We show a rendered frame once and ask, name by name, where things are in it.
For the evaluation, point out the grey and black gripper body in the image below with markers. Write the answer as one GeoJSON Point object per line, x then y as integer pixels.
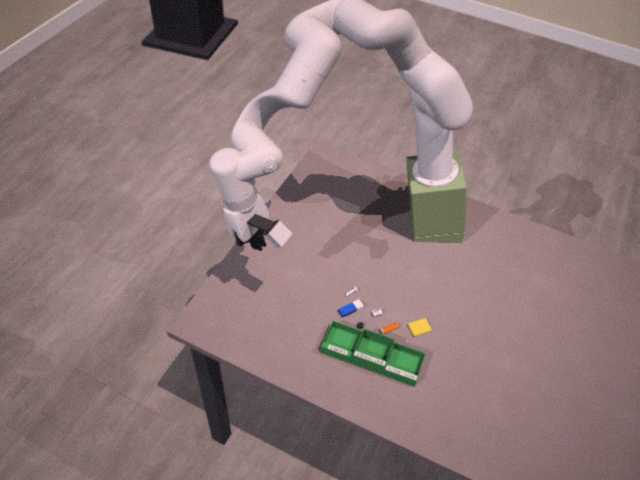
{"type": "Point", "coordinates": [237, 220]}

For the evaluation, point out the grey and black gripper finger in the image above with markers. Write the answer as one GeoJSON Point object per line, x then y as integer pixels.
{"type": "Point", "coordinates": [254, 242]}
{"type": "Point", "coordinates": [259, 235]}

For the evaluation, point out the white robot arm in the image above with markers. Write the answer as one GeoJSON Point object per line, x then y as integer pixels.
{"type": "Point", "coordinates": [318, 48]}

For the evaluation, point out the orange battery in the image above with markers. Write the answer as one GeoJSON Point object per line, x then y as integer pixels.
{"type": "Point", "coordinates": [389, 328]}

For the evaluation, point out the white and blue eraser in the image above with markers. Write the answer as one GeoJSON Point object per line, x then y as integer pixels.
{"type": "Point", "coordinates": [350, 308]}

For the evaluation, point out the green bin labelled batteries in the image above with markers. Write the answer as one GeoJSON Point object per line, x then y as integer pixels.
{"type": "Point", "coordinates": [370, 350]}

